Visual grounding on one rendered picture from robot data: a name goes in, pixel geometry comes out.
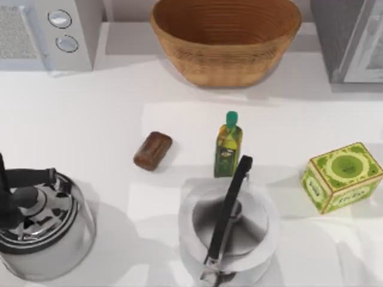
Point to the green oil bottle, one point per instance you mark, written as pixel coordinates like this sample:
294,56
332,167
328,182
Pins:
227,149

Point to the brown bread loaf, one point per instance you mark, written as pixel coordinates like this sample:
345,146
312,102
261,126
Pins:
153,151

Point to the brown woven basket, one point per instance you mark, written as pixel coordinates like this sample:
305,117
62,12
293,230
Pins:
226,45

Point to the green and white box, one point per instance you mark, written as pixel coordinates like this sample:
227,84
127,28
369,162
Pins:
341,179

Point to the round microwave knob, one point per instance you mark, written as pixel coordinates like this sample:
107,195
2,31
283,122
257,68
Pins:
59,19
67,43

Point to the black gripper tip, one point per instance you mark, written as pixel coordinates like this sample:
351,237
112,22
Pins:
3,173

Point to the pale microwave oven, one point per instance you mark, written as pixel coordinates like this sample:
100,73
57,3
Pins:
24,33

